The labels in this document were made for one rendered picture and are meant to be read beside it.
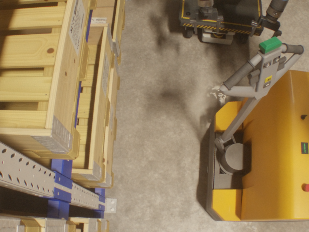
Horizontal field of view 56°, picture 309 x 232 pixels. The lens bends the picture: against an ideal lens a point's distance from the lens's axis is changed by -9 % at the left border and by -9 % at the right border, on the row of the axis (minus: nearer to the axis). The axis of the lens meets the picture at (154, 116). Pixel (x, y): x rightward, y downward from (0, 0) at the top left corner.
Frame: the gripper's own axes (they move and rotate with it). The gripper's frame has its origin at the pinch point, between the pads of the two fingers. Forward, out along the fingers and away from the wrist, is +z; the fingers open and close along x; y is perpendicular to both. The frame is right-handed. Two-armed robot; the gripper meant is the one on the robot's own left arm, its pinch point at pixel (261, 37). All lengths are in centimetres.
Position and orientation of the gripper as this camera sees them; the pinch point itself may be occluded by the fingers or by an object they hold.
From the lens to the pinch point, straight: 199.6
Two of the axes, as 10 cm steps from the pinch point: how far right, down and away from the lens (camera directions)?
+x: 9.6, 2.9, 0.1
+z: -2.1, 6.4, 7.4
